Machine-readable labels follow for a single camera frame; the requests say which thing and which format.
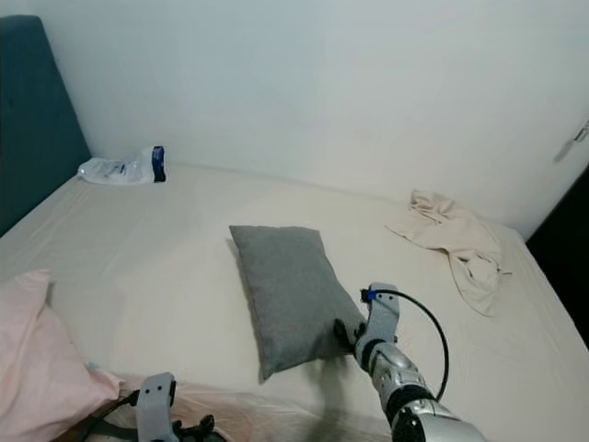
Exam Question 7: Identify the grey rectangular pillow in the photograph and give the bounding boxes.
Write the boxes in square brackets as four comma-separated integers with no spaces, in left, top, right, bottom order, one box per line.
[228,225,369,382]

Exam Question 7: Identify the beige crumpled cloth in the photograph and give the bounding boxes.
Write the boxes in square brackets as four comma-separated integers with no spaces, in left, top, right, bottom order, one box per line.
[387,190,513,318]

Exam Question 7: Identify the bed with cream sheet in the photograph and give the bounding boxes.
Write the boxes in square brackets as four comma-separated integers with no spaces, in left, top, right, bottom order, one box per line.
[0,164,589,442]

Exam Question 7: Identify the teal upholstered headboard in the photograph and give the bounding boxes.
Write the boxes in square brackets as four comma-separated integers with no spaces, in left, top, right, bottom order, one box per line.
[0,16,93,236]

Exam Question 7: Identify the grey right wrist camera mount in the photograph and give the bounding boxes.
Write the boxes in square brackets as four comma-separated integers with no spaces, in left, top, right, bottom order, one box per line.
[364,282,402,343]

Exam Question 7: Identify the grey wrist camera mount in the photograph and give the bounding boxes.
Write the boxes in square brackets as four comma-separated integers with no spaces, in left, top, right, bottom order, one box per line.
[364,282,402,343]
[136,372,178,442]

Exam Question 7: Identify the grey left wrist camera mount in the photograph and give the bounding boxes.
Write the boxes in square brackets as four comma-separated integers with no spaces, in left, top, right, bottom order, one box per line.
[136,372,178,442]

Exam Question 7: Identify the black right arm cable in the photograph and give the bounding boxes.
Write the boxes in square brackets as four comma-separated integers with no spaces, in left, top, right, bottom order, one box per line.
[368,288,451,401]

